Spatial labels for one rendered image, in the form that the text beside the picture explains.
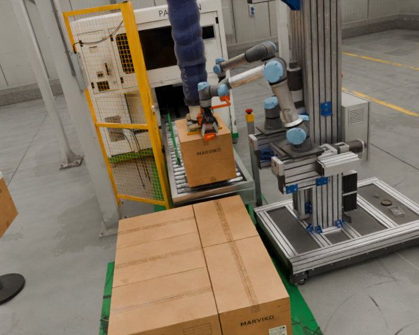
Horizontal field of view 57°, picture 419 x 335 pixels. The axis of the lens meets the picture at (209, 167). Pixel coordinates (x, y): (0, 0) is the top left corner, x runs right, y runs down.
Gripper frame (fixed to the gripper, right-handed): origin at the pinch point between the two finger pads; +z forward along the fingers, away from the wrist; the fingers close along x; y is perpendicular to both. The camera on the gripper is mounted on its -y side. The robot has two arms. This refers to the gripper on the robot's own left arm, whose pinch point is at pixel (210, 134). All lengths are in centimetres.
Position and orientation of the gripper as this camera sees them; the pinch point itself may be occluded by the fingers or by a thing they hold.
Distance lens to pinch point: 264.4
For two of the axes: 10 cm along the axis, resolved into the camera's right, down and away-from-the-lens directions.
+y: -1.4, -4.0, 9.0
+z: 1.3, 9.0, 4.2
